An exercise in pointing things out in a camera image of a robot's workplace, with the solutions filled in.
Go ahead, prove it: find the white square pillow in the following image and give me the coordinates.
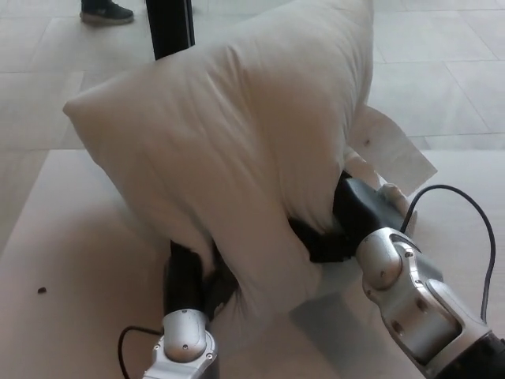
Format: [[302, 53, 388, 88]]
[[62, 0, 439, 317]]

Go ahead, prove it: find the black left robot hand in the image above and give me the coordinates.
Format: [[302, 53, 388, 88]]
[[163, 239, 242, 321]]

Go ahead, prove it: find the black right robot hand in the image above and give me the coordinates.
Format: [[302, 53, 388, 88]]
[[287, 171, 405, 265]]

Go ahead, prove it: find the dark sneaker shoe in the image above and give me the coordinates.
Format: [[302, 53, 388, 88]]
[[79, 0, 135, 26]]

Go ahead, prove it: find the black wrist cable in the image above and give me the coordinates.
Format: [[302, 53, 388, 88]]
[[398, 184, 497, 321], [117, 325, 167, 379]]

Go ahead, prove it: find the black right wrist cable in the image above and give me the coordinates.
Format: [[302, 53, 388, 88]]
[[398, 184, 497, 321]]

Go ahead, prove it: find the black vertical post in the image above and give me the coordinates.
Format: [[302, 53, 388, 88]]
[[144, 0, 196, 62]]

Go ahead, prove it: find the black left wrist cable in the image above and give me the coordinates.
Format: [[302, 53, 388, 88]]
[[117, 325, 167, 379]]

